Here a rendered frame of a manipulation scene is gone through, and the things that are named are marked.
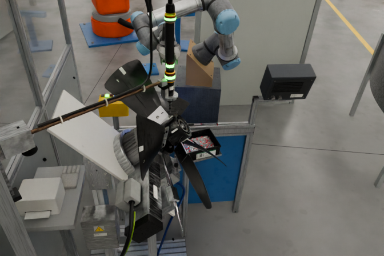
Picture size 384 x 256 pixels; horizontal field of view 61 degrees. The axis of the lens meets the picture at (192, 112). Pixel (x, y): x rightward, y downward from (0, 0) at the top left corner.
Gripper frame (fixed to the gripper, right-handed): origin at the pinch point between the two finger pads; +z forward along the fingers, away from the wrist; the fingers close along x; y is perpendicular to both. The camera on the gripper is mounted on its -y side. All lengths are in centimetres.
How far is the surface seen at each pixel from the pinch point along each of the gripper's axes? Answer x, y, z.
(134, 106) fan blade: 15.0, 20.2, 4.4
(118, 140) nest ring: 22.6, 35.4, 7.9
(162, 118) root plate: 3.6, 27.5, 3.6
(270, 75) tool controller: -57, 28, -34
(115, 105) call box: 28, 46, -34
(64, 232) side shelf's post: 55, 95, 9
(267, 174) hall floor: -91, 151, -75
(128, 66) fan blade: 16.8, 7.9, -7.7
